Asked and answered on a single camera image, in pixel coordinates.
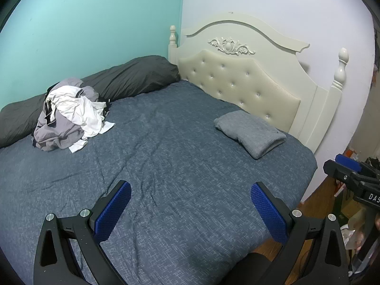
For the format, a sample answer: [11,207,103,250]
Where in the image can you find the dark grey long pillow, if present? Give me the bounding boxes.
[0,55,181,149]

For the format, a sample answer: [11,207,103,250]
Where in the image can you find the grey knit sweater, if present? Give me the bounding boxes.
[214,110,287,159]

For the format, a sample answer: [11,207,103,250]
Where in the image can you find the cream tufted headboard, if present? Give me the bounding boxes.
[168,12,349,156]

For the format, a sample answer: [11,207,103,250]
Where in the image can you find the black garment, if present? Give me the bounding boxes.
[98,95,112,118]

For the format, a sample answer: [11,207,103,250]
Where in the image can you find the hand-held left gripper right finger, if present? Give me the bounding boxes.
[250,182,348,285]

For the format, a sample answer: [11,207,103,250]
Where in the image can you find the bed with blue patterned sheet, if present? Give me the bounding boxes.
[0,79,318,285]

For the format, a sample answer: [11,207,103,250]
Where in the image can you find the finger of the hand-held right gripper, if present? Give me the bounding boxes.
[323,159,361,186]
[335,153,363,174]

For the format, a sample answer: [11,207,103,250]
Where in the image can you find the person's dark trousers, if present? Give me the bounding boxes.
[228,251,276,285]

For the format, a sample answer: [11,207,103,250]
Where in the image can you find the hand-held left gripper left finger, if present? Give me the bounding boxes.
[33,180,132,285]

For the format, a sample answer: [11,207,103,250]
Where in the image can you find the lilac grey garment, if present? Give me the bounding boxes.
[32,78,101,152]

